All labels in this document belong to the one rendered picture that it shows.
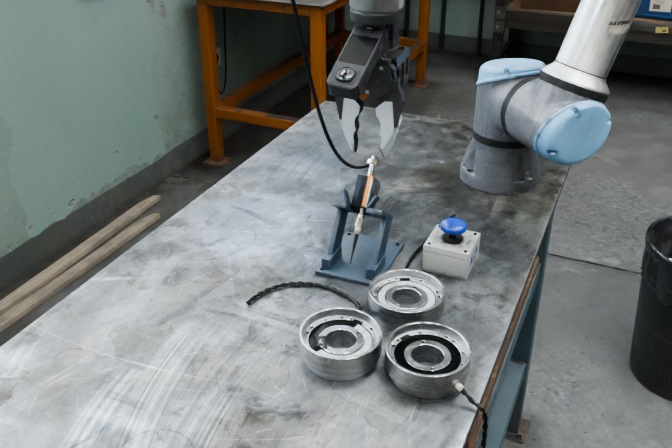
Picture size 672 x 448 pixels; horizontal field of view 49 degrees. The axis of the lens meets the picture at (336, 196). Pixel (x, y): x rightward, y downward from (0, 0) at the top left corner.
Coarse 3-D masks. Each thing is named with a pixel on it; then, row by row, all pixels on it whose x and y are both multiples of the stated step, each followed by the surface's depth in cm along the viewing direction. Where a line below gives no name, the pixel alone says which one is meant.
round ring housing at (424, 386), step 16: (400, 336) 93; (448, 336) 93; (416, 352) 92; (432, 352) 92; (448, 352) 90; (464, 352) 91; (400, 368) 86; (432, 368) 88; (464, 368) 87; (400, 384) 87; (416, 384) 86; (432, 384) 85; (448, 384) 86
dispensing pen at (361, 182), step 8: (368, 160) 111; (376, 160) 111; (360, 176) 110; (360, 184) 110; (360, 192) 109; (352, 200) 110; (360, 200) 109; (360, 208) 110; (360, 216) 110; (360, 224) 110; (352, 248) 110; (352, 256) 110
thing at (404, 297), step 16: (384, 272) 104; (400, 272) 105; (416, 272) 105; (400, 288) 103; (416, 288) 103; (432, 288) 103; (368, 304) 101; (400, 304) 99; (416, 304) 99; (384, 320) 98; (400, 320) 97; (416, 320) 96; (432, 320) 98
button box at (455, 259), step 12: (432, 240) 111; (444, 240) 111; (456, 240) 110; (468, 240) 111; (432, 252) 110; (444, 252) 109; (456, 252) 108; (468, 252) 108; (432, 264) 111; (444, 264) 110; (456, 264) 109; (468, 264) 109; (456, 276) 110
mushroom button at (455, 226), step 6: (444, 222) 110; (450, 222) 110; (456, 222) 110; (462, 222) 110; (444, 228) 109; (450, 228) 109; (456, 228) 109; (462, 228) 109; (450, 234) 109; (456, 234) 109
